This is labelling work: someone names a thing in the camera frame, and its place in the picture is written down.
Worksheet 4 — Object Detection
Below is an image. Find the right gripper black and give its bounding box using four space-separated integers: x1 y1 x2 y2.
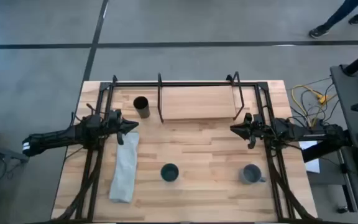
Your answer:
230 113 275 140

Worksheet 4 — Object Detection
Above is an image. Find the grey folded towel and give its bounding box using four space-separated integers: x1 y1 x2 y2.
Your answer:
109 131 140 203

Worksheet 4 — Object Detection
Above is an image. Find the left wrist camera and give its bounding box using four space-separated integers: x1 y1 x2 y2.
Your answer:
108 108 123 123

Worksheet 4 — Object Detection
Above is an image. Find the black metal rig frame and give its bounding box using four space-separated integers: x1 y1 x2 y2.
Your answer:
54 74 323 223

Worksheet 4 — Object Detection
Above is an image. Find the yellow cable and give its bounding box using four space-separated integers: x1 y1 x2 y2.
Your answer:
291 84 337 125

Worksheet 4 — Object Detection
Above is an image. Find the tall black cup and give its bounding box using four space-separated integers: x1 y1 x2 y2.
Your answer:
133 95 151 119

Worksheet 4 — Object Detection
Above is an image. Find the person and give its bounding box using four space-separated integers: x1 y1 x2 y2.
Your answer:
308 0 358 39

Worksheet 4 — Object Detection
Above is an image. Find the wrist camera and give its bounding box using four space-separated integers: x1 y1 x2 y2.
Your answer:
244 112 264 126
108 108 123 123

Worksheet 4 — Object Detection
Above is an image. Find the white paper sheet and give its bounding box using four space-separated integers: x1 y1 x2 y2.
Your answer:
299 140 321 174

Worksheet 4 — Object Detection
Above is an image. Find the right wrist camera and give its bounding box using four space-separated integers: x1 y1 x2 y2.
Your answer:
244 112 264 126

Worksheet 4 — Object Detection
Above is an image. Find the grey mug with handle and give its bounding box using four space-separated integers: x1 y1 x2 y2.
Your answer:
239 164 267 185

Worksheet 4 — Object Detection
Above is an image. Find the dark green cup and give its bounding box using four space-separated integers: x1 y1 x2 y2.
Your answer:
160 163 180 183

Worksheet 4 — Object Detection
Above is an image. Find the grey side desk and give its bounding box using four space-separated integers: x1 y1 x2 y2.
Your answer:
330 63 358 224

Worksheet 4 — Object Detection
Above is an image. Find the wooden shelf black metal frame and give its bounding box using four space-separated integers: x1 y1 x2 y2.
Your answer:
157 71 246 124

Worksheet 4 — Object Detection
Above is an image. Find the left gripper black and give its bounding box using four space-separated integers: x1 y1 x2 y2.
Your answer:
103 108 139 135

